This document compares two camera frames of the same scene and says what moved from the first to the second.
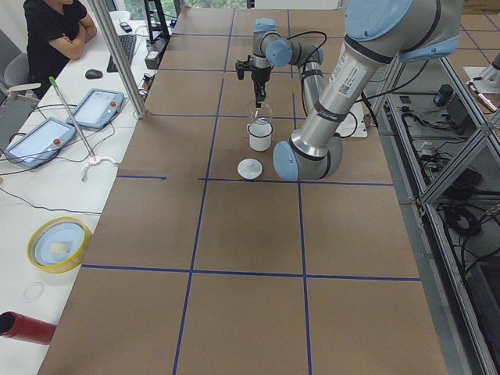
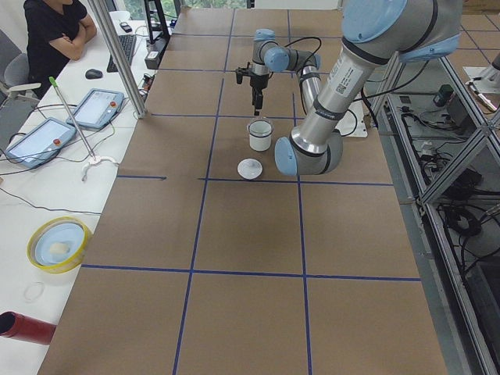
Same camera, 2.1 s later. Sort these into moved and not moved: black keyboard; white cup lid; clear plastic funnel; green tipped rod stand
Moved: clear plastic funnel
Not moved: green tipped rod stand; white cup lid; black keyboard
